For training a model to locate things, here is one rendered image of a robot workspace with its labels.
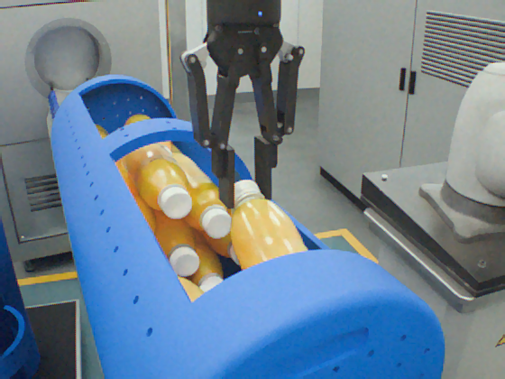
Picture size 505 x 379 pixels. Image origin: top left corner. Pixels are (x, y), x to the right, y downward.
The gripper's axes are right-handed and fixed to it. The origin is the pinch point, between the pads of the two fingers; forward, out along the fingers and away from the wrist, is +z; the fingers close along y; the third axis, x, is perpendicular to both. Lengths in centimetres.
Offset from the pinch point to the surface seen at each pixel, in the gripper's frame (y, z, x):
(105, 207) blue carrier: 15.4, 2.5, -3.1
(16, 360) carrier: 39, 64, -53
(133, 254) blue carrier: 14.9, 1.9, 8.6
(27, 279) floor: 45, 123, -184
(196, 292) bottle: 9.1, 8.0, 8.3
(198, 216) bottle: 2.2, 10.1, -10.7
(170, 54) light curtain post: -25, 5, -117
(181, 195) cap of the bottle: 5.4, 4.9, -7.5
